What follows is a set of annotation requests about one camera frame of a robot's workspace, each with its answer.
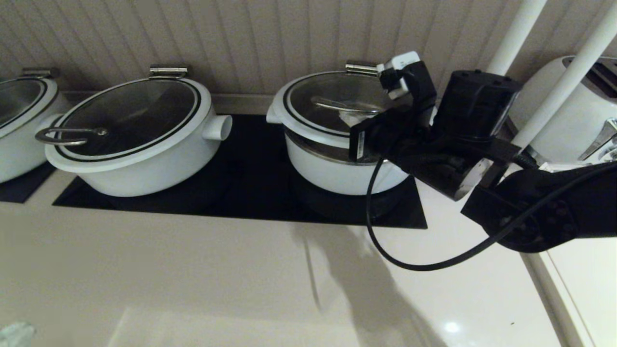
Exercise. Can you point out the white cooking pot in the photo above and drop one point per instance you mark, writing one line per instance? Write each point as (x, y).
(19, 156)
(337, 178)
(144, 179)

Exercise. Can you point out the white metal pole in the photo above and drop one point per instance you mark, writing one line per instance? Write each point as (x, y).
(518, 33)
(573, 72)

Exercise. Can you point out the large black glass cooktop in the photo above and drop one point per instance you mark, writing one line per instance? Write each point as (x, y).
(250, 193)

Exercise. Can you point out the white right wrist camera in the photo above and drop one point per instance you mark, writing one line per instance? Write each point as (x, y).
(397, 72)

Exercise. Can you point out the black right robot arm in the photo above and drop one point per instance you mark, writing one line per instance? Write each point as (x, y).
(554, 212)

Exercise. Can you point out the small black glass cooktop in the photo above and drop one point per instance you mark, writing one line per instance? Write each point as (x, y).
(24, 190)

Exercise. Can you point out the white toaster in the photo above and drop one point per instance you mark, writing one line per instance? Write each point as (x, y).
(578, 125)

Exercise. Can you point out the glass lid white rim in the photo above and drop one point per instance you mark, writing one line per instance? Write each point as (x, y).
(318, 96)
(130, 115)
(19, 99)

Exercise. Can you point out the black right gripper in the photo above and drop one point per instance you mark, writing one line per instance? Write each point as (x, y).
(434, 154)

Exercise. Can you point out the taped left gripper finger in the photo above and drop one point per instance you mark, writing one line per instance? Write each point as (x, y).
(14, 335)

